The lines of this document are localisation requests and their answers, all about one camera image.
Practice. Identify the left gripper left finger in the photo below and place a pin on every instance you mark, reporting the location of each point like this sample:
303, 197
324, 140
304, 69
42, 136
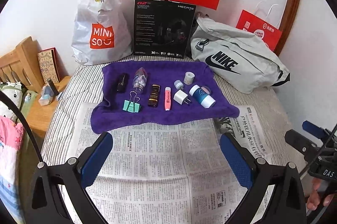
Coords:
46, 204

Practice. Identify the white Miniso plastic bag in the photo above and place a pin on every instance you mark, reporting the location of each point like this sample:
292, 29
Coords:
100, 32

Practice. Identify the person right hand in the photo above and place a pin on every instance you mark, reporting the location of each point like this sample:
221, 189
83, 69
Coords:
314, 198

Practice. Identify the purple towel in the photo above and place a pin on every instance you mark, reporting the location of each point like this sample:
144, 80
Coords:
109, 114

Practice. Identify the pink highlighter pen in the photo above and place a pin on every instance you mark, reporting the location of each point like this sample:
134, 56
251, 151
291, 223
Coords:
167, 98

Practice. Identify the grey Nike waist bag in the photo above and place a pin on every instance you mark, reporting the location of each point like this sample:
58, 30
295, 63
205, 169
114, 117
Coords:
239, 57

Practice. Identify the black headset box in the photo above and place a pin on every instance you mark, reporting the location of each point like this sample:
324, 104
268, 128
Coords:
162, 28

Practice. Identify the wooden bedside table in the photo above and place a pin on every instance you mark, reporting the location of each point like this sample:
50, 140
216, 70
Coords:
39, 117

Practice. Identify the white tape roll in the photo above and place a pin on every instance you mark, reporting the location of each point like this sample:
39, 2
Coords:
189, 78

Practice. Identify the small clear plastic bottle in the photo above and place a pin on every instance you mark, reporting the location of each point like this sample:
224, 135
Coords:
140, 80

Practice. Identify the teal binder clip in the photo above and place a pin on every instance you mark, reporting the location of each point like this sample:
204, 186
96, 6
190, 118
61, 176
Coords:
132, 105

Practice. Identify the small white round jar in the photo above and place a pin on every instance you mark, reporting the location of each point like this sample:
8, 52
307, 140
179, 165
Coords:
178, 85

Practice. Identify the white dotted plush toy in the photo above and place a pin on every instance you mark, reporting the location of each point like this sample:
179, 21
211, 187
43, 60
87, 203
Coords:
14, 92

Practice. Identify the black gold tube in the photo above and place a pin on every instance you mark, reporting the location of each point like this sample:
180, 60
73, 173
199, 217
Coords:
154, 96

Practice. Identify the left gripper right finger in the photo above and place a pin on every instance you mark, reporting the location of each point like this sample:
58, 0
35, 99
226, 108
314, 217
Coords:
286, 204

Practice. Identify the blue white bottle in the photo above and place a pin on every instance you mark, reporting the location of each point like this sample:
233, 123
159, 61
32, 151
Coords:
203, 98

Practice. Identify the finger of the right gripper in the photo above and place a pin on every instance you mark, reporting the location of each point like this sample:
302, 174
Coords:
303, 145
319, 132

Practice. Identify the black tube with script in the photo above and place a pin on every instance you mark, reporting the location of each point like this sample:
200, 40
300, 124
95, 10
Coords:
122, 83

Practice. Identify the newspaper sheet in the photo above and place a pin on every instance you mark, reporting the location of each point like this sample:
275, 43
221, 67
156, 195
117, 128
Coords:
166, 174

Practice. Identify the pink patterned cloth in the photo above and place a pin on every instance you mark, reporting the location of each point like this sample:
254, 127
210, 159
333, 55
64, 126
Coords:
11, 142

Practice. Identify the red paper shopping bag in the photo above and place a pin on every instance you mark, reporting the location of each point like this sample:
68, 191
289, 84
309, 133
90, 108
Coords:
250, 22

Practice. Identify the wooden curved frame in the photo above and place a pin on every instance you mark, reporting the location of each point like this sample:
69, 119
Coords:
287, 22

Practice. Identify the white USB charger plug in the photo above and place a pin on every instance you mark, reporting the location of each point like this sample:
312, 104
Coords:
181, 98

